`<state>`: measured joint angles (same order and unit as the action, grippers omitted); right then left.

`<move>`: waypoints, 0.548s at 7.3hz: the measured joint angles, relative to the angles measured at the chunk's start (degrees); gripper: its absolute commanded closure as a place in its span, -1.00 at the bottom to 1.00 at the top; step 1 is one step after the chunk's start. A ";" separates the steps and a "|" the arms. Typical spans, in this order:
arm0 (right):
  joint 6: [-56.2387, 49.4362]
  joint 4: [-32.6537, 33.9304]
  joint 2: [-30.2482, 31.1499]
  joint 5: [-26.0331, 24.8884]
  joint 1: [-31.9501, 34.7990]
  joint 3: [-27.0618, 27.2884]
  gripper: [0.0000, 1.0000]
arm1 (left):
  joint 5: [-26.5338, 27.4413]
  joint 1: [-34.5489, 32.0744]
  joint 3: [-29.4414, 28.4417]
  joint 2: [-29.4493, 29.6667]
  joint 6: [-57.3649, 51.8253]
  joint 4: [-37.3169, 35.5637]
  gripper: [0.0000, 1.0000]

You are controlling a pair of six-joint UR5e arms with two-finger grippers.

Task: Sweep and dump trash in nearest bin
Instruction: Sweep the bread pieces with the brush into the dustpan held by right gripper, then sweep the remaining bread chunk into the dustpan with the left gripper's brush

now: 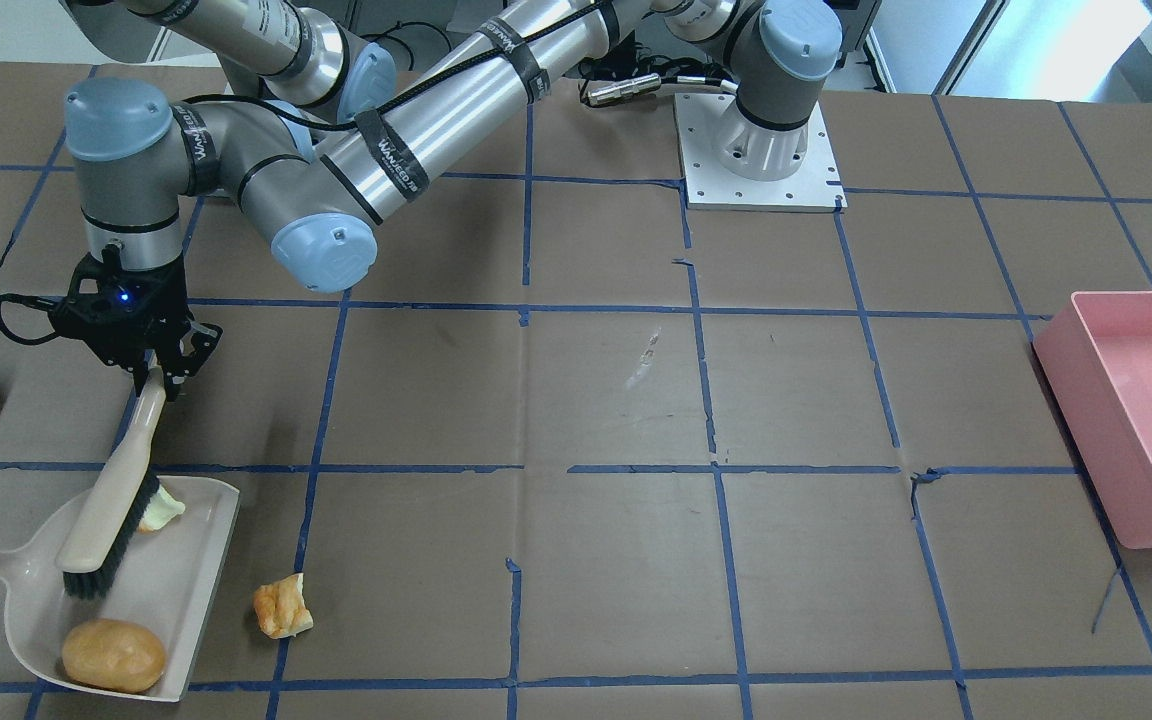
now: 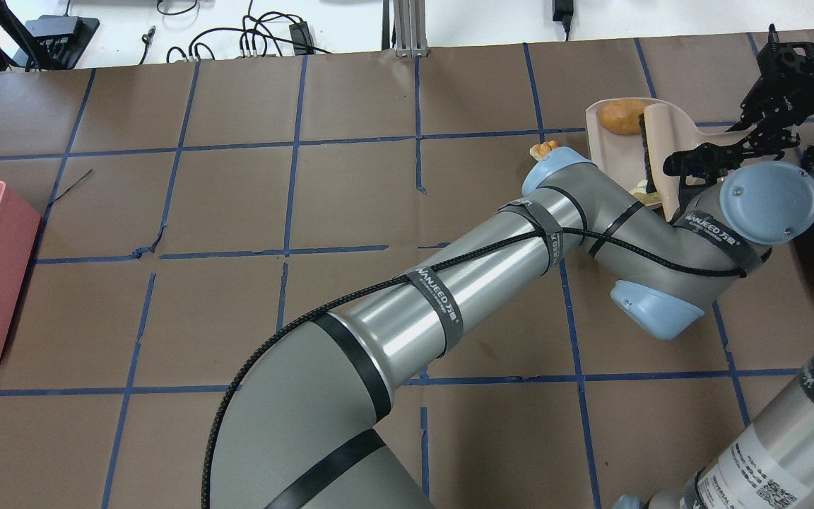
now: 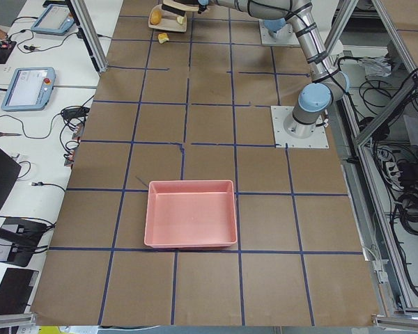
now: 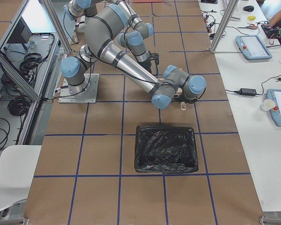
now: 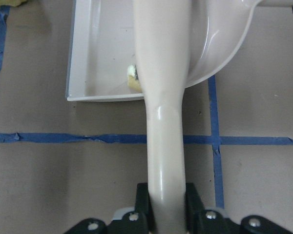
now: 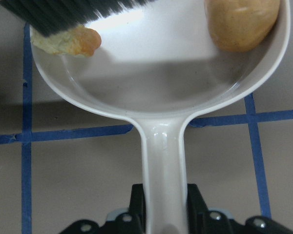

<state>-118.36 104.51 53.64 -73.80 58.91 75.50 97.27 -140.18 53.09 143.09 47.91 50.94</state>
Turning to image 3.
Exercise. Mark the whole brown bread roll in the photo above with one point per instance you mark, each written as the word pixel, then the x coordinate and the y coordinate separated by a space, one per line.
pixel 156 17

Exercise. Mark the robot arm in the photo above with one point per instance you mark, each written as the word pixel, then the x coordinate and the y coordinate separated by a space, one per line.
pixel 328 83

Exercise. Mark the pink plastic bin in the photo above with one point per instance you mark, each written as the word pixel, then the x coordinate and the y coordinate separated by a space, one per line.
pixel 191 214

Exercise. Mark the black power adapter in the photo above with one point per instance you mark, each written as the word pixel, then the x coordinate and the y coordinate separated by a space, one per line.
pixel 74 112

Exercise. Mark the near teach pendant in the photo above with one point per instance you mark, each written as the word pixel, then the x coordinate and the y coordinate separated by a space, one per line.
pixel 30 89

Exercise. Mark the teach pendant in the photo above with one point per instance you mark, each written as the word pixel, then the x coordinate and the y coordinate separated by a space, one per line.
pixel 55 20
pixel 30 89

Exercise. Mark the far teach pendant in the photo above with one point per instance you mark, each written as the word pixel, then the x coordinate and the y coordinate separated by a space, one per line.
pixel 55 20

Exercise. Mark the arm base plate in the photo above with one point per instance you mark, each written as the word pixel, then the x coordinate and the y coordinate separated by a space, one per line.
pixel 290 134
pixel 284 37

